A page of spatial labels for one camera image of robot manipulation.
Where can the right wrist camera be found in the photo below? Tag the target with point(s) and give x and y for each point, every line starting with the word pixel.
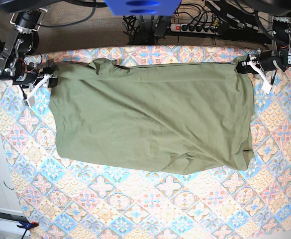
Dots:
pixel 29 102

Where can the patterned tile tablecloth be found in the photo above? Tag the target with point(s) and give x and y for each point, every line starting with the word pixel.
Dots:
pixel 75 200

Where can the black round stool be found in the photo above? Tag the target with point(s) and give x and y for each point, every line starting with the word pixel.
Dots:
pixel 35 41

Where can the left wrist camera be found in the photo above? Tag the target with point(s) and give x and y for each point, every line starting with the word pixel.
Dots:
pixel 267 87

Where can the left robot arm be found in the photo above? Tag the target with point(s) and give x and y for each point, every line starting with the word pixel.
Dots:
pixel 280 11

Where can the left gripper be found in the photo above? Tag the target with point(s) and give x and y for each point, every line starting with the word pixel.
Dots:
pixel 264 62

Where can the power strip with red switch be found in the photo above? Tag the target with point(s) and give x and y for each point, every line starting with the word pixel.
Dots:
pixel 178 27

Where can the blue orange clamp lower left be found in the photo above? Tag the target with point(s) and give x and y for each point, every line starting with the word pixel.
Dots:
pixel 26 225

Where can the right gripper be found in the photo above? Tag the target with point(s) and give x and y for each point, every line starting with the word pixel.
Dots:
pixel 44 78

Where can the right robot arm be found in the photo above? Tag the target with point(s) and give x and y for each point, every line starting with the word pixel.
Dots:
pixel 27 16

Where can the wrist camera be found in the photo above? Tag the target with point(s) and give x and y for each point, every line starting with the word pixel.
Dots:
pixel 29 102
pixel 267 87

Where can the olive green t-shirt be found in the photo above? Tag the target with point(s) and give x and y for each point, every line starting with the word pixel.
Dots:
pixel 175 118

